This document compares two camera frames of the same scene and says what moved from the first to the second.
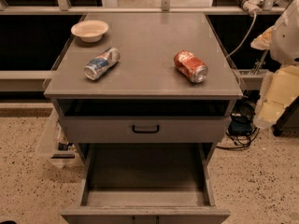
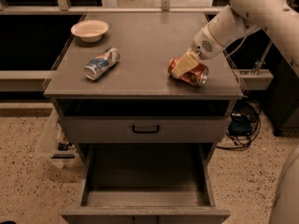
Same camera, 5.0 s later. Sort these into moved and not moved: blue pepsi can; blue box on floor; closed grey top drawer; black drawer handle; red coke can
Moved: red coke can
Not moved: blue pepsi can; black drawer handle; blue box on floor; closed grey top drawer
